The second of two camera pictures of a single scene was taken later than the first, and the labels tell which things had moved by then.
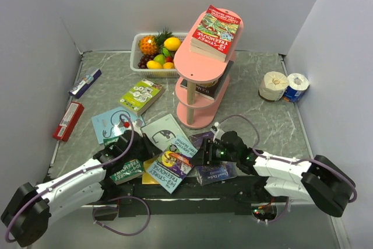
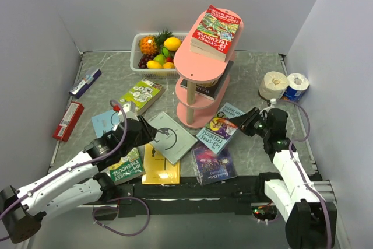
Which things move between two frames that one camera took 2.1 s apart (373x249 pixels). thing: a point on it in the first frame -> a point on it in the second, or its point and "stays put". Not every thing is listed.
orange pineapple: x=148 y=45 stays put
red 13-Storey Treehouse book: x=214 y=35 stays put
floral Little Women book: x=201 y=52 stays put
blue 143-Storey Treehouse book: x=171 y=165 -> x=219 y=130
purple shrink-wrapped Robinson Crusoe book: x=212 y=173 stays put
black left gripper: x=151 y=150 -> x=148 y=131
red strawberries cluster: x=168 y=59 stays put
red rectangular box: x=67 y=123 stays put
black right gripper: x=201 y=157 -> x=246 y=120
